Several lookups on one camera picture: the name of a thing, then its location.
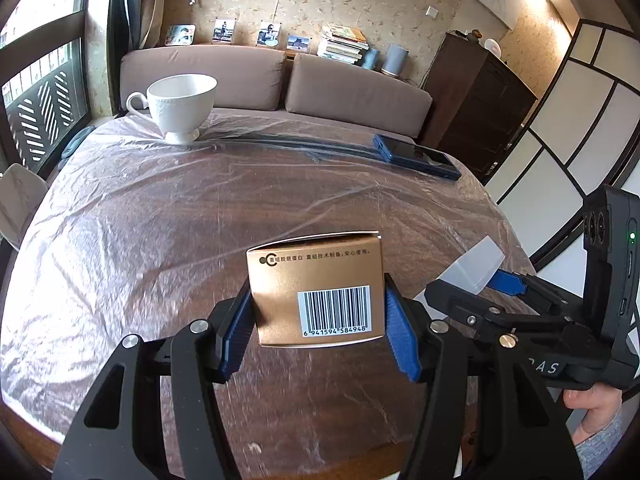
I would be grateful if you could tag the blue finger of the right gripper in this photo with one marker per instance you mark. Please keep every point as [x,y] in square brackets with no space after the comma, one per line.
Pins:
[509,284]

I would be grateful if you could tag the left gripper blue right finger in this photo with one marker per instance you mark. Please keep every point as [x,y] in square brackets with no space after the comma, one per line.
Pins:
[400,333]

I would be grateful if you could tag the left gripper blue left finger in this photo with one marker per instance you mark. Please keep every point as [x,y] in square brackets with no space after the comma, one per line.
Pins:
[234,323]

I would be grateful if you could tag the white teal floss box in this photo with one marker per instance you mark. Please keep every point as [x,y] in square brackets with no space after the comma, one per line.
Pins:
[473,270]

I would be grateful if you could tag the orange brown small box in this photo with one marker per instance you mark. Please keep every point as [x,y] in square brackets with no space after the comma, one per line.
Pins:
[318,291]

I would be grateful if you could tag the person right hand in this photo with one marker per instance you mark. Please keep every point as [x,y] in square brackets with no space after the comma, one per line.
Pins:
[601,403]

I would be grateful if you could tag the blue-edged black tablet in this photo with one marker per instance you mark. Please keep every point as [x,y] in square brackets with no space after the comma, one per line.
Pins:
[416,157]

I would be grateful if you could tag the clear plastic table cover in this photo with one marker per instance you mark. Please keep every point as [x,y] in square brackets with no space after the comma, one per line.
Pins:
[137,236]

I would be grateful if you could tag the dark wooden cabinet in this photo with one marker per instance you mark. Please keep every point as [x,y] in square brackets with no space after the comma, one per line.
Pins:
[478,105]

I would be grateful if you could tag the right sofa back cushion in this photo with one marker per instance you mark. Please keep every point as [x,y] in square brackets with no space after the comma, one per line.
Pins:
[332,90]

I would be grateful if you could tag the grey cylindrical speaker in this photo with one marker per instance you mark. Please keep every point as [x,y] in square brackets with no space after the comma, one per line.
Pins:
[395,60]

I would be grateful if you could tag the white footed teacup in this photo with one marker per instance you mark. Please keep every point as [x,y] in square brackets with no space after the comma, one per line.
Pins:
[178,105]

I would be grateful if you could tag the teal cup on shelf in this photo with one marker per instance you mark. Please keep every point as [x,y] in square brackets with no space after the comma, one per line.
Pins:
[369,59]

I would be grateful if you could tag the grey chair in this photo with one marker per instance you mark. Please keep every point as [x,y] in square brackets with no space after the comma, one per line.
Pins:
[21,193]

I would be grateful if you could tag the stack of books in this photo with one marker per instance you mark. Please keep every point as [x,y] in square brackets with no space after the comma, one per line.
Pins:
[342,44]

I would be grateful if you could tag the beige curtain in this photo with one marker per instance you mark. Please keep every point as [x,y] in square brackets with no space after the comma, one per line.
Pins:
[134,25]

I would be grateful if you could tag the white wall switch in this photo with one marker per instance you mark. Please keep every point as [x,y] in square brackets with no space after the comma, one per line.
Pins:
[431,12]

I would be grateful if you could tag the photo frame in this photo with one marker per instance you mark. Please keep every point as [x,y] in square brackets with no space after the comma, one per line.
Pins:
[180,35]
[268,35]
[297,44]
[223,31]

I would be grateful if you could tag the photo frame far left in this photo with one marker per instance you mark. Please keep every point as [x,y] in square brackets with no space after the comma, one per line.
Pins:
[180,35]

